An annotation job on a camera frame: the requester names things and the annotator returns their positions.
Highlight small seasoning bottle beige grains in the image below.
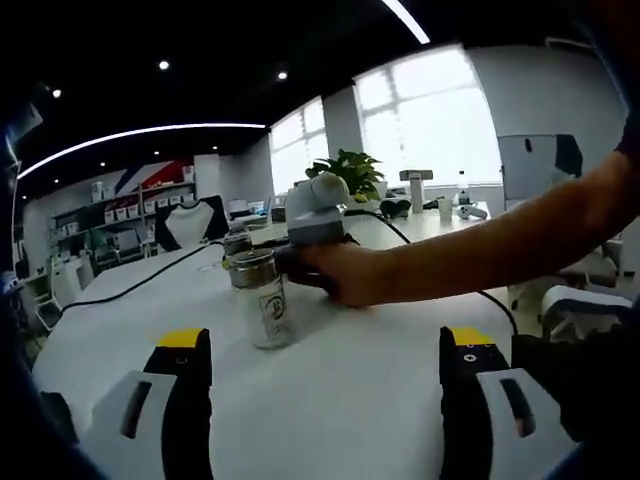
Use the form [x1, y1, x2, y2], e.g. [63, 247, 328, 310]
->
[222, 232, 254, 261]

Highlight right hand-held gripper black cable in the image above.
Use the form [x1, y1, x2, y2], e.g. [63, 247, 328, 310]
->
[343, 208, 519, 337]

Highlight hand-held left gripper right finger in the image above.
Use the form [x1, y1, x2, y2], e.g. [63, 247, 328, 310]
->
[438, 325, 584, 480]

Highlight grey mesh office chair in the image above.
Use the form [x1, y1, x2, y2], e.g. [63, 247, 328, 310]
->
[94, 229, 142, 266]

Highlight seasoning bottle white powder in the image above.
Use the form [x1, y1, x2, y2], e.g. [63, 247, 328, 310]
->
[227, 252, 296, 350]

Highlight green potted plant white pot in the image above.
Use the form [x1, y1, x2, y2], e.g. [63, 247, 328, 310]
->
[305, 148, 389, 202]

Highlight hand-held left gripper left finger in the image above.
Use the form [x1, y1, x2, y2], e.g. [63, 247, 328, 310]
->
[79, 327, 214, 480]

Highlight metal shelf rack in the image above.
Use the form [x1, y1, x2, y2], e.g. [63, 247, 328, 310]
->
[49, 182, 199, 261]

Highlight grey rounded device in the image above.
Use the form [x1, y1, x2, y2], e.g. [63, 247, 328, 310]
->
[379, 197, 414, 220]

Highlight white grey office chair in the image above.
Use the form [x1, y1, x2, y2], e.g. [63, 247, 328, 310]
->
[539, 284, 636, 341]

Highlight person's right hand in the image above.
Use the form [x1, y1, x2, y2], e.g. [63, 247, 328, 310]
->
[298, 242, 397, 309]

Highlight row of white storage bins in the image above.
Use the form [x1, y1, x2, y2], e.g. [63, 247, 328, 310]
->
[102, 194, 196, 221]

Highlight white stand tan top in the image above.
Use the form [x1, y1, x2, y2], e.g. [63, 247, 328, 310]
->
[398, 168, 427, 215]

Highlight person's black shirt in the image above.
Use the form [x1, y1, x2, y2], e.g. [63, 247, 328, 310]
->
[613, 107, 640, 161]

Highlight dark hanging cloth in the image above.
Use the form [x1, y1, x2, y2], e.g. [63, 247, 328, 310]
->
[554, 133, 584, 179]

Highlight white rolling whiteboard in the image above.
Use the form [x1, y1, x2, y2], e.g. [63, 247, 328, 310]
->
[497, 133, 561, 211]

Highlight curved ceiling light strip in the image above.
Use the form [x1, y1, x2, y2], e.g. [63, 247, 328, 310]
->
[17, 122, 266, 179]
[382, 0, 431, 45]

